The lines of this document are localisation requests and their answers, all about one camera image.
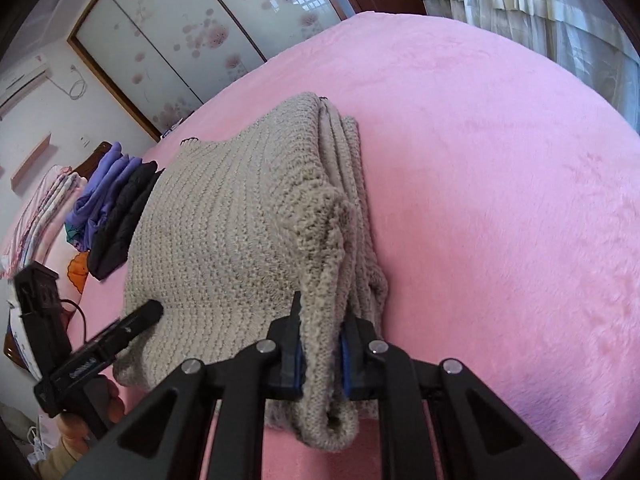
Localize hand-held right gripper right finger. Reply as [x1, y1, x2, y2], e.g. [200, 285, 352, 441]
[339, 314, 581, 480]

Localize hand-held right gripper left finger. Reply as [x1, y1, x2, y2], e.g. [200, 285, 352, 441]
[62, 290, 306, 480]

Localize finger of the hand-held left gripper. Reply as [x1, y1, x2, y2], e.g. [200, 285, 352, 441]
[117, 300, 164, 348]

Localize grey knit cardigan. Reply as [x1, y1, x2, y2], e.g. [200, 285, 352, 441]
[112, 92, 390, 453]

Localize person's left forearm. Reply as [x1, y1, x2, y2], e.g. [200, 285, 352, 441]
[32, 437, 88, 480]

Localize person's left hand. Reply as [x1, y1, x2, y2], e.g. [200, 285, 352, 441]
[56, 376, 125, 458]

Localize white cartoon print pillow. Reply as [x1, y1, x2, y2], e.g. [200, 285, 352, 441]
[2, 230, 97, 378]

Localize black folded padded jacket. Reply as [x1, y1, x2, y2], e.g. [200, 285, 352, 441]
[87, 160, 166, 282]

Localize purple folded sweatshirt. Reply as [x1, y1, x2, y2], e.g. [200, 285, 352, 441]
[64, 141, 146, 252]

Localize pink striped folded quilt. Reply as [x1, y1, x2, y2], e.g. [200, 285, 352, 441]
[0, 165, 88, 281]

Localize wooden headboard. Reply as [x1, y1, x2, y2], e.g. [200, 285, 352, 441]
[75, 141, 113, 181]

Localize pink bed sheet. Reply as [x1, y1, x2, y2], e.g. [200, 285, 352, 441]
[62, 10, 640, 480]

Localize white air conditioner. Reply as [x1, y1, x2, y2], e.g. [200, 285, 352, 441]
[0, 55, 53, 121]

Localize frosted floral wardrobe doors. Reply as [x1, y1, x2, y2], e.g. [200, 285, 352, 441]
[67, 0, 361, 141]

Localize white curtain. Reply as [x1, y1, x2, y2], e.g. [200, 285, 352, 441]
[412, 0, 640, 133]

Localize black cable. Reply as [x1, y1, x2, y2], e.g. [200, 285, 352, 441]
[59, 299, 90, 348]

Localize wooden wall shelf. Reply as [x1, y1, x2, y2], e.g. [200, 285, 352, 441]
[11, 132, 52, 188]

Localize air conditioner power cord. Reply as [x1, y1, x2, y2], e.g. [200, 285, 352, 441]
[67, 65, 86, 101]

